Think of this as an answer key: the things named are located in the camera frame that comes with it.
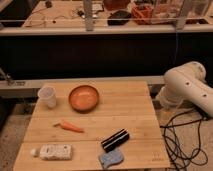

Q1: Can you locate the orange chili pepper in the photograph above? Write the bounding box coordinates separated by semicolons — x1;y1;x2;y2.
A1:
54;121;84;133

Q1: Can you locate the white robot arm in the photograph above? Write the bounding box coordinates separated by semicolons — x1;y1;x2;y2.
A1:
156;61;213;118

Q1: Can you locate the orange wooden bowl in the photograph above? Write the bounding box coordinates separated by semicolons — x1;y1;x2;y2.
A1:
68;85;99;112

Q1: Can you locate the black striped eraser block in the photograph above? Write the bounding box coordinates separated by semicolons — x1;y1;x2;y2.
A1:
101;129;130;152

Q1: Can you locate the translucent plastic cup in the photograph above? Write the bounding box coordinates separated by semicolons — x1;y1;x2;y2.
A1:
38;86;56;108

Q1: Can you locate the black bag on bench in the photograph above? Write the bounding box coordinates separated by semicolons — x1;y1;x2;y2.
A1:
107;10;131;26

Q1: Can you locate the blue sponge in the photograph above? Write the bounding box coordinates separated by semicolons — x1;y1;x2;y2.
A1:
98;148;124;170

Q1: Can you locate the orange plastic crate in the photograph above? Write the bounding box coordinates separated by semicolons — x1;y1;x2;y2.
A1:
131;5;152;25

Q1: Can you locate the white plastic bottle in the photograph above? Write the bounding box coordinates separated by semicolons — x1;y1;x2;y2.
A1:
30;144;72;160

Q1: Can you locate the black power cable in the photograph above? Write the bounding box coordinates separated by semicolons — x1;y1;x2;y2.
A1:
159;107;209;171

